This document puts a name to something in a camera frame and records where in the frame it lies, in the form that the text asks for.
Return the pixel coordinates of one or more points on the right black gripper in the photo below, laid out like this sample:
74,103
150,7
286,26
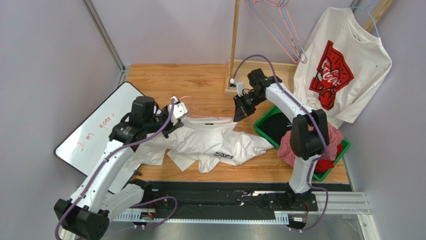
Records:
245,101

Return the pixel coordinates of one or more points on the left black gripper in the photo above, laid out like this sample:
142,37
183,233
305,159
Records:
171,128

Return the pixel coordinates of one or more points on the white flower print t-shirt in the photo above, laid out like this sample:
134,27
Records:
205,141

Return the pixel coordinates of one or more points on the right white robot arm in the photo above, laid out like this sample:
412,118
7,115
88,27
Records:
309,135

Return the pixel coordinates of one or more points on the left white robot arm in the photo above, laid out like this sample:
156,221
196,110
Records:
88,212

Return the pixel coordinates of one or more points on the wooden hanger rack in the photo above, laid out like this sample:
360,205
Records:
250,71

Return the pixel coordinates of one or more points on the pink crumpled shirt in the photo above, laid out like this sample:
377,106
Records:
286,154

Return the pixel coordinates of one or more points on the white t-shirt red print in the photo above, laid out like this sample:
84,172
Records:
345,67

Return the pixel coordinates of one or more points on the blue hanger holding shirt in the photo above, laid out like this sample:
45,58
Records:
370,24

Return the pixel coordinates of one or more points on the green plastic bin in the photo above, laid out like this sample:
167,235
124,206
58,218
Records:
318,177

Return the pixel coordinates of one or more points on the black garment in bin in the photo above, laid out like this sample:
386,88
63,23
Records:
275,127

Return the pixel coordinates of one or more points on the whiteboard with red writing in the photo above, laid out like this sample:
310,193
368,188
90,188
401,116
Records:
85,145

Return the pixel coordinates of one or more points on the red garment in bin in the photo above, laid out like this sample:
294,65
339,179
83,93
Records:
326,164

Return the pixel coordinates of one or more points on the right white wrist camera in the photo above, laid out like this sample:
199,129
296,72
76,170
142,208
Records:
238,86

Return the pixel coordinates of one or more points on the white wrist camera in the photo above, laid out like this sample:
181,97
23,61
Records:
177,110
238,86

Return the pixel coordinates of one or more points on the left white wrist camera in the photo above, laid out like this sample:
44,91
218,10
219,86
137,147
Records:
177,110

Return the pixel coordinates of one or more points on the aluminium corner frame post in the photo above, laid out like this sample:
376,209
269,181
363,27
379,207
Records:
98,23

